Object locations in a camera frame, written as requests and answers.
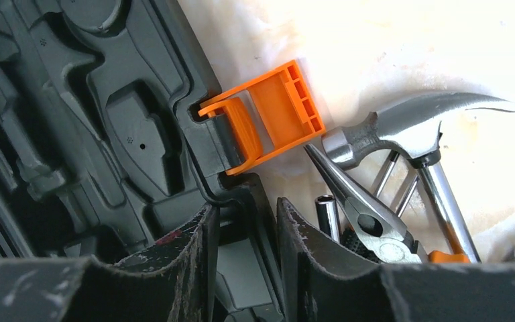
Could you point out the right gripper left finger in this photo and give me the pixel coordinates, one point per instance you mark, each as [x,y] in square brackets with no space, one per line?
[171,280]

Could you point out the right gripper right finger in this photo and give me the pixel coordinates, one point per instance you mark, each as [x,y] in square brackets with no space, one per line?
[323,281]

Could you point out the black plastic tool case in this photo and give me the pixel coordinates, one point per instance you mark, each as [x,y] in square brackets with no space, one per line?
[114,131]

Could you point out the black orange screwdriver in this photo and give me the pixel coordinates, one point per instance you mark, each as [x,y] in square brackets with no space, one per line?
[328,216]

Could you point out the orange handled pliers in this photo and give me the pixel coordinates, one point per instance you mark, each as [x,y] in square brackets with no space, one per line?
[378,228]

